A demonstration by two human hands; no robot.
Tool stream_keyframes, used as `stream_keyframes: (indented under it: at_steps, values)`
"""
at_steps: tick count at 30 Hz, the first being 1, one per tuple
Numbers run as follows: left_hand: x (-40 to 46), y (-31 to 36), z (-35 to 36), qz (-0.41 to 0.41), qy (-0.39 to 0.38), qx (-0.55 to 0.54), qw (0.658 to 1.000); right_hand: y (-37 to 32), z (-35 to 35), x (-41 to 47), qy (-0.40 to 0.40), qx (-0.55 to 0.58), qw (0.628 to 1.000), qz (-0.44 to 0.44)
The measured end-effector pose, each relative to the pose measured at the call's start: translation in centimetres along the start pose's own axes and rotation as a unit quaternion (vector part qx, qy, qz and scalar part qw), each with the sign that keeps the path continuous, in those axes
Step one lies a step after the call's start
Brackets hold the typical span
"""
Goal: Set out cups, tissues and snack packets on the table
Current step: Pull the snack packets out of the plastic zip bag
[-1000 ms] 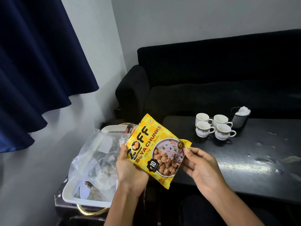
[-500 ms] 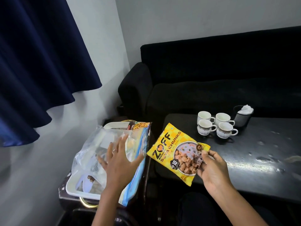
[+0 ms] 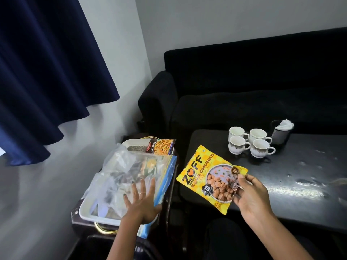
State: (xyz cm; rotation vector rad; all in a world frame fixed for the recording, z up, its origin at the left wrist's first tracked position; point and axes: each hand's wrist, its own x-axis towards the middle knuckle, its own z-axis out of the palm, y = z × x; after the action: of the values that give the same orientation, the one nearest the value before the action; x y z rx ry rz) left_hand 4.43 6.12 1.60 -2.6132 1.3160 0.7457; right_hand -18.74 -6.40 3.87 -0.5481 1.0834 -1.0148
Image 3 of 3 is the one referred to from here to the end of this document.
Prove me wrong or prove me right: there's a person's left hand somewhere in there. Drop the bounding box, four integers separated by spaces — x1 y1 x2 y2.
123 178 163 226

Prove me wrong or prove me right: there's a person's right hand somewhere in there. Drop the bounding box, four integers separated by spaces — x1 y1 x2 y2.
233 173 275 226

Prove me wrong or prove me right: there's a clear zip bag blue seal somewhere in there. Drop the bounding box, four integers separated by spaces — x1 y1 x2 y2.
81 143 177 239

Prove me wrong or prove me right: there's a patterned white cup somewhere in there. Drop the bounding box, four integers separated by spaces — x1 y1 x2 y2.
228 135 252 155
250 139 276 159

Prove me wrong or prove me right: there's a yellow soya chunks packet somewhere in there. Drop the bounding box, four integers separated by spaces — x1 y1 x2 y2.
175 144 249 216

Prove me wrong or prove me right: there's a maroon mixture snack packet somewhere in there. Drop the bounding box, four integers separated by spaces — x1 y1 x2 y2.
145 138 176 156

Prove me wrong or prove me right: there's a plain white cup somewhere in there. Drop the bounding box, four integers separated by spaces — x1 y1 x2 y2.
228 126 249 141
248 128 273 144

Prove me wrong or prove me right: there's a black mug with tissue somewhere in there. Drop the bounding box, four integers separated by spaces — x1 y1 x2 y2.
270 119 295 145

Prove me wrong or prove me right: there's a stack of white napkins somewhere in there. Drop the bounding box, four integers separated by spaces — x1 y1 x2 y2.
275 119 295 131

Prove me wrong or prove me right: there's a person's right forearm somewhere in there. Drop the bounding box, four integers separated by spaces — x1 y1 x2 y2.
248 210 314 260

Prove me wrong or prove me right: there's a black table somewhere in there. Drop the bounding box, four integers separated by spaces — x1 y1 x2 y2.
179 129 347 233

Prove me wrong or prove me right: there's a white tray with printed base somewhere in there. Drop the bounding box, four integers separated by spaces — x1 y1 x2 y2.
78 138 177 226

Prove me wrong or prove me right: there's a dark brown glossy side table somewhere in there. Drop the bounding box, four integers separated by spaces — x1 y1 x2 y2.
71 148 179 260

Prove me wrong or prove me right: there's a black fabric sofa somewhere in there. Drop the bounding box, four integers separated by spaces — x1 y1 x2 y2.
138 27 347 138

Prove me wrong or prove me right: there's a navy blue curtain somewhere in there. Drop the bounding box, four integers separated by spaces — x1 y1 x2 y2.
0 0 120 166

